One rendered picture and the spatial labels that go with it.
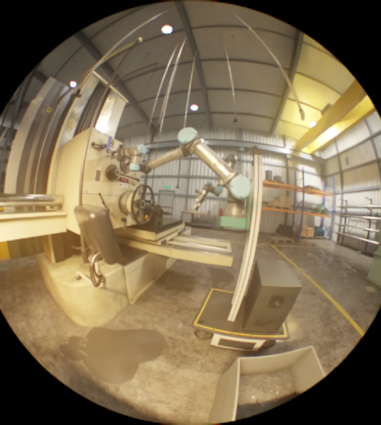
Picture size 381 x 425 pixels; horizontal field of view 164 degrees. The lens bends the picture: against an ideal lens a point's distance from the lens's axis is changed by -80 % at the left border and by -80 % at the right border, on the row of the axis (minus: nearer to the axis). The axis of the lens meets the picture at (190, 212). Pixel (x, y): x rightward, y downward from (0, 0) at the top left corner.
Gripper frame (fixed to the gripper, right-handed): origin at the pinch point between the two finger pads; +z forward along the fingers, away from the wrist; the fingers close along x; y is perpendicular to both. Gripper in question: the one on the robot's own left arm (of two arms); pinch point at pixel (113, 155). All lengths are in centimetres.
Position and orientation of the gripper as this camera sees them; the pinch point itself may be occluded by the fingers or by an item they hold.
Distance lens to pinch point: 115.8
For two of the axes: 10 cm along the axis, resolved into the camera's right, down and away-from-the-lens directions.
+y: -2.4, 0.4, -9.7
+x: -0.8, 9.9, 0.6
